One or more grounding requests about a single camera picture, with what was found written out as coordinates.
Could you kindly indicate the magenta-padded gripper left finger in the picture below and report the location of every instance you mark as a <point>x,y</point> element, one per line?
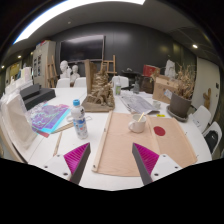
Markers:
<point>76,158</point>

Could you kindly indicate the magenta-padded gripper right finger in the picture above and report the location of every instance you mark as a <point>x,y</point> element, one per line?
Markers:
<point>148,159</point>

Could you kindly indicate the blue-capped plastic water bottle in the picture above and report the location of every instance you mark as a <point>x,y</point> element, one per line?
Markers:
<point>79,121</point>

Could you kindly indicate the thin wooden stick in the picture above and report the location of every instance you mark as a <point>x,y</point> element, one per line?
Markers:
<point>57,144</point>

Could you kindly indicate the flat round red coaster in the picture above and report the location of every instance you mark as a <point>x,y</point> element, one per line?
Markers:
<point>159,131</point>

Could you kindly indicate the wooden slats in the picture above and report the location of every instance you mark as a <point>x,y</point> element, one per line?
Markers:
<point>63,127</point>

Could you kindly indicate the white ceramic mug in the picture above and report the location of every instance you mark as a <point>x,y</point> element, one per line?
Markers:
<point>137,126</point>

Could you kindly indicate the wooden stirring stick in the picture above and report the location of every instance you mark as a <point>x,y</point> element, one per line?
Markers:
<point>141,116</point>

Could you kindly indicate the small yellow tag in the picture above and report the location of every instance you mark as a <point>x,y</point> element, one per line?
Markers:
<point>161,115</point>

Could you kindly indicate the colourful printed book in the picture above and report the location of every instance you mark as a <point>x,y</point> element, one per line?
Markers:
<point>50,116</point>

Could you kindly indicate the grey plant saucer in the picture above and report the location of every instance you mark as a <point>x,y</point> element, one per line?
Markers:
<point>171,115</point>

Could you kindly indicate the small white cup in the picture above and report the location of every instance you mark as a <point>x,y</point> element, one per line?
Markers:
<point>156,104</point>

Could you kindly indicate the grey newspaper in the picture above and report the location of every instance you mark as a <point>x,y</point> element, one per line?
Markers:
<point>136,104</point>

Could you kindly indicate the dried plant in grey pot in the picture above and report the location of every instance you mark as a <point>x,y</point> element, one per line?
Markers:
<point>180,106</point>

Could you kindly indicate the black backpack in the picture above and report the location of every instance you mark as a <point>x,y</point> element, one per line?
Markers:
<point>212,141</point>

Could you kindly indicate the brown carved sculpture model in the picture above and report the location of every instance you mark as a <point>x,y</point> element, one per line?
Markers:
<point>100,93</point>

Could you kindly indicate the cardboard box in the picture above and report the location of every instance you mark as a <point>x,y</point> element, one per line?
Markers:
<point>161,88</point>

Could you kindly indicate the grey glass bottle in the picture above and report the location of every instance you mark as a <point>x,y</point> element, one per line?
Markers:
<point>136,88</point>

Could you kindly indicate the black stacked boxes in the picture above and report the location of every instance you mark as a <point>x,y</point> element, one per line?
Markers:
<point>36,96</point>

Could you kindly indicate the green-labelled spray bottle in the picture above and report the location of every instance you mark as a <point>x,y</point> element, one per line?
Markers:
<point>118,87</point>

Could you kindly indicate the wooden figure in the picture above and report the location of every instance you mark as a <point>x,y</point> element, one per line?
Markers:
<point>207,98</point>

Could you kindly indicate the white plaster bust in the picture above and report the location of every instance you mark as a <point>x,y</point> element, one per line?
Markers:
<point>75,73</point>
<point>64,69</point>

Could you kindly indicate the red box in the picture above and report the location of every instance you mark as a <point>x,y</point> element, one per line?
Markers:
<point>150,70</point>

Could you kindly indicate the wooden easel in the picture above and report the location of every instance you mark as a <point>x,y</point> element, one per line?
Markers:
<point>52,71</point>
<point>114,65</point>

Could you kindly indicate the white foam model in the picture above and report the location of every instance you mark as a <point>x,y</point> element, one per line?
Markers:
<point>20,80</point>

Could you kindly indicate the white cabinet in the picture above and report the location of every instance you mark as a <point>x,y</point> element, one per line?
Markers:
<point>41,63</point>

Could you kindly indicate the ceiling spotlights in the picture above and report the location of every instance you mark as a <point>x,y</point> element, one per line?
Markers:
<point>195,46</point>

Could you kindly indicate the long ceiling light panel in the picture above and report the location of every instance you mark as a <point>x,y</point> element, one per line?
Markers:
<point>66,8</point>

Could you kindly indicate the black wall screen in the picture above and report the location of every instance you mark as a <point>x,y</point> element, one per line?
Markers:
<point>81,48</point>

